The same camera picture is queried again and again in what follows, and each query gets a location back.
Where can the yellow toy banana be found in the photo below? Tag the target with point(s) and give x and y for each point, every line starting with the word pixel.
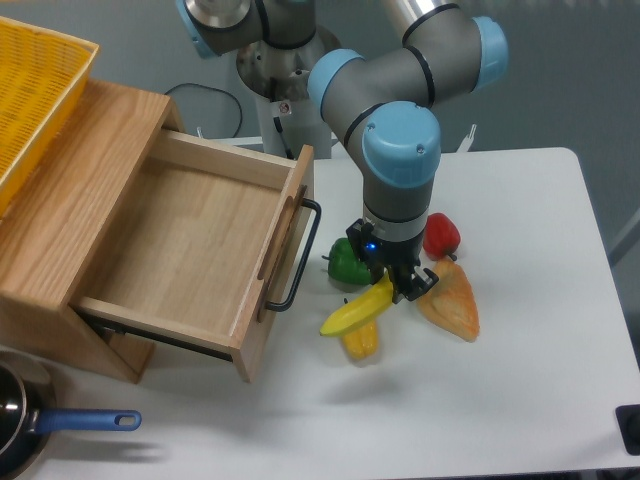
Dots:
pixel 357 313

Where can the green toy bell pepper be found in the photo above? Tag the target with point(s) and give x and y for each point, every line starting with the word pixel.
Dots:
pixel 344 266

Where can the wooden drawer cabinet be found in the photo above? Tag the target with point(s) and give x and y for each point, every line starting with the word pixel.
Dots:
pixel 54 226

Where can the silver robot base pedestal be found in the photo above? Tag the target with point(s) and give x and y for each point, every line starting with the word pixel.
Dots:
pixel 288 119

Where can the red toy bell pepper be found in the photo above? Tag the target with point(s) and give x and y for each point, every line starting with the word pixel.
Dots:
pixel 442 238

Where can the yellow toy bell pepper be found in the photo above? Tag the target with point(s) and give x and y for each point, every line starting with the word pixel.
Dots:
pixel 363 342

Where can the yellow plastic basket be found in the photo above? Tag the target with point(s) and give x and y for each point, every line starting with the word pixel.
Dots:
pixel 43 75

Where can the blue-handled black pan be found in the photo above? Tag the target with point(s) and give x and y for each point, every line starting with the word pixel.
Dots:
pixel 30 414

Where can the black corner table clamp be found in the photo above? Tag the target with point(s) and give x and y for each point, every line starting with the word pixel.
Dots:
pixel 628 417

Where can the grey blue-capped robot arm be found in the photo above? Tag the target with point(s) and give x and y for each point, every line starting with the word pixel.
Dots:
pixel 309 88

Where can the toy bread pastry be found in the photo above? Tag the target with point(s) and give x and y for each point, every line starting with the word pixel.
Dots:
pixel 450 304

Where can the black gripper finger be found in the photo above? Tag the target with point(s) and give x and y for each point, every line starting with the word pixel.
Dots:
pixel 411 283
pixel 374 266

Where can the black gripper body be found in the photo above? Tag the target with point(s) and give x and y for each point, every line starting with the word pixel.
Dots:
pixel 392 253

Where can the white table bracket right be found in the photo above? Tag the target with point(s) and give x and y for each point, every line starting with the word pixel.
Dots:
pixel 468 140

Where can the open wooden top drawer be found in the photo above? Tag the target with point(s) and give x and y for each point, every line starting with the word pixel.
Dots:
pixel 201 250

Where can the black metal drawer handle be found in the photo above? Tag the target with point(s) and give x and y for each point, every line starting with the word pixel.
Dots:
pixel 300 260

